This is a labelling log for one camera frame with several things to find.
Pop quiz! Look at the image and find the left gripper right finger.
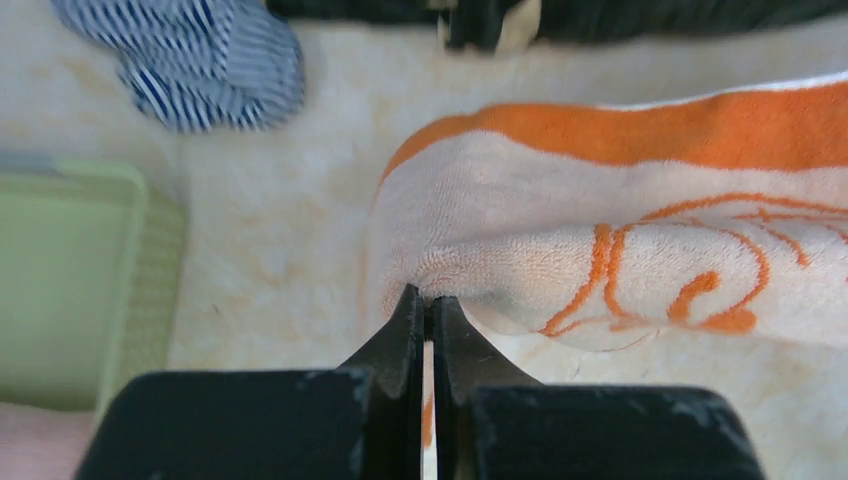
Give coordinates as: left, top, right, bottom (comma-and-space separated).
431, 297, 764, 479

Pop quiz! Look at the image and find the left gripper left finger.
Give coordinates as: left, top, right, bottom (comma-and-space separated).
75, 286, 424, 479

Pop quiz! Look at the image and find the orange white towel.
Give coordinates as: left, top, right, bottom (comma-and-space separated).
359, 73, 847, 351

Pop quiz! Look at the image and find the pink towel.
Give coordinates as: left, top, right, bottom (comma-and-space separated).
1, 403, 95, 480

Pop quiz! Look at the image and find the green plastic basket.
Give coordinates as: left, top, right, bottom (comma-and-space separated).
1, 151, 187, 412

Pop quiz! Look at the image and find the blue striped cloth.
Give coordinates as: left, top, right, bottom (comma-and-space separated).
51, 1, 305, 133

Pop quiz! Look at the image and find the black floral pillow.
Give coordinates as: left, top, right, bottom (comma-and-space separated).
266, 0, 847, 54

